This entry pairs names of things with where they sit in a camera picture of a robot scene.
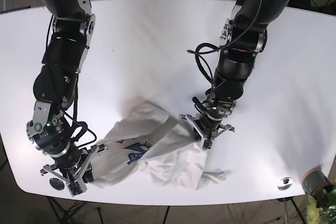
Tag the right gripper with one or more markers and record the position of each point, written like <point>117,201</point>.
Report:
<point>52,134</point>

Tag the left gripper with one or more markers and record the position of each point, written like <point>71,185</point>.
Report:
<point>207,125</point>

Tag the white printed T-shirt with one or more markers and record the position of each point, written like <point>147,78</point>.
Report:
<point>151,141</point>

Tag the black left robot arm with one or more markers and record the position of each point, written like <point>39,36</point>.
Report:
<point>229,65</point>

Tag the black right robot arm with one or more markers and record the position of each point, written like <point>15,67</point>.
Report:
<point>68,41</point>

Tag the left silver table grommet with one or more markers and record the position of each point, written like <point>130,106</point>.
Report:
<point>57,184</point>

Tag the silver table grommet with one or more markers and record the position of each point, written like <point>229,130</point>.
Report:
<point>57,184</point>
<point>285,183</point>

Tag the right silver table grommet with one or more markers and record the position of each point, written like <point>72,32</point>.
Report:
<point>285,183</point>

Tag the grey plant pot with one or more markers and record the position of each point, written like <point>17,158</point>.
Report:
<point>314,180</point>

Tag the green potted plant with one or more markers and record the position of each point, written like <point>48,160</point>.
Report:
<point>321,207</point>

